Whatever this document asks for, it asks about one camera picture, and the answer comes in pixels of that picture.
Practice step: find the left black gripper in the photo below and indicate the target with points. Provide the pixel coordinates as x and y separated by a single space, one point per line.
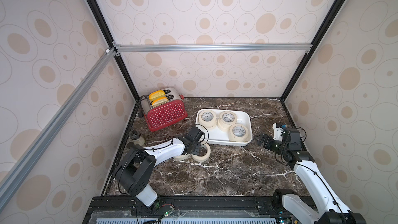
198 150

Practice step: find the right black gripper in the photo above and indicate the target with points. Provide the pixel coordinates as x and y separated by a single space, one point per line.
271 142

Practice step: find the beige masking tape roll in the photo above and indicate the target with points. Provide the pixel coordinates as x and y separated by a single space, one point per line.
208 119
238 133
182 157
226 120
205 156

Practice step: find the white rectangular storage tray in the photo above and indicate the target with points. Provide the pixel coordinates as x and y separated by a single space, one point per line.
218 137

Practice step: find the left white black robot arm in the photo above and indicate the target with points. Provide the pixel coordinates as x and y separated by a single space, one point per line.
135 169

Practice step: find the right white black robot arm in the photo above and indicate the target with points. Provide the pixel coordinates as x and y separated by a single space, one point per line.
329 208

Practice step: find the red polka dot toaster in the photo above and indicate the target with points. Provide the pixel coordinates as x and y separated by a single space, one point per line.
166 114

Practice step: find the yellow toast slice front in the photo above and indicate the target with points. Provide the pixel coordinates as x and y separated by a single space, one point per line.
159 101

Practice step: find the yellow toast slice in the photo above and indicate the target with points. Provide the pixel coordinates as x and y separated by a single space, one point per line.
156 94
159 101

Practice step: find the yellow toast slice rear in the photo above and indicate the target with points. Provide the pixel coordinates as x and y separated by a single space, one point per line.
156 94

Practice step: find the left diagonal aluminium bar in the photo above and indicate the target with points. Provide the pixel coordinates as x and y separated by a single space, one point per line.
29 159

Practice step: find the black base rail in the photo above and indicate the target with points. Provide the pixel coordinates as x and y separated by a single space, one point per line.
271 206

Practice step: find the horizontal aluminium frame bar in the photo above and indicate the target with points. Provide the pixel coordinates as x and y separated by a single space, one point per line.
213 47

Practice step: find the black right corner post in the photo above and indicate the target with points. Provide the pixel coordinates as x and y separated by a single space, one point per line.
327 22

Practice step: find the black corner post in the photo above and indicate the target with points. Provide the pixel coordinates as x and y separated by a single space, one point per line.
103 26
327 22

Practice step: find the black left corner post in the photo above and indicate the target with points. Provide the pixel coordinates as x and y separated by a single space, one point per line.
103 26

